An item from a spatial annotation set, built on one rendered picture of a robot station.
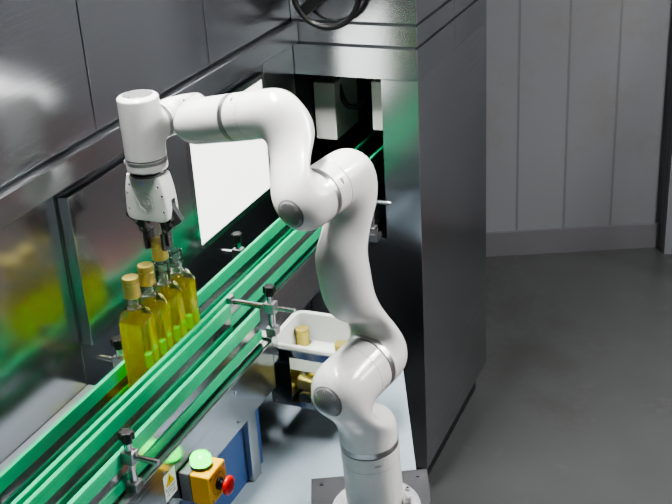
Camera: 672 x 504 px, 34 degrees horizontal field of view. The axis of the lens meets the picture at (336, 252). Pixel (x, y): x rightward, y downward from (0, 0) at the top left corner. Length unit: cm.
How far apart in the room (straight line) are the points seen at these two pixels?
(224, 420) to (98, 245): 46
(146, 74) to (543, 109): 284
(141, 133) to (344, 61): 108
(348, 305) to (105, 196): 62
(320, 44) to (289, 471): 123
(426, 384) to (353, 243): 157
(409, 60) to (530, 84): 199
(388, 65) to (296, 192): 127
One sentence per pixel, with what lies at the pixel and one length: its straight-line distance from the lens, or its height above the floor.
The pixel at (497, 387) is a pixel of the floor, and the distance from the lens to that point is 432.
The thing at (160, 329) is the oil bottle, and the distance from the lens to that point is 237.
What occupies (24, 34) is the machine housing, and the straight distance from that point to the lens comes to 221.
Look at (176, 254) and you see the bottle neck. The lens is 241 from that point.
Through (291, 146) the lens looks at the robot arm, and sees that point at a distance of 195.
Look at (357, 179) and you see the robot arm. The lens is 200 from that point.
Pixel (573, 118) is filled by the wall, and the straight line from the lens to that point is 515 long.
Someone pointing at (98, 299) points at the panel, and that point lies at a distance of 242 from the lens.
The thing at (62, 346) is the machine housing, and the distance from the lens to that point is 240.
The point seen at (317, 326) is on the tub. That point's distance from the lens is 275.
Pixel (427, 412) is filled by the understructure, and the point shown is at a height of 31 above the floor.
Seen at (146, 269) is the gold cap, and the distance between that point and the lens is 232.
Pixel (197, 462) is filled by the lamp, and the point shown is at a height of 102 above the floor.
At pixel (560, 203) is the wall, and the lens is 529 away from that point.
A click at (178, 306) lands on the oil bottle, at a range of 241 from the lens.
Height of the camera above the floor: 231
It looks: 25 degrees down
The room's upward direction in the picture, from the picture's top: 4 degrees counter-clockwise
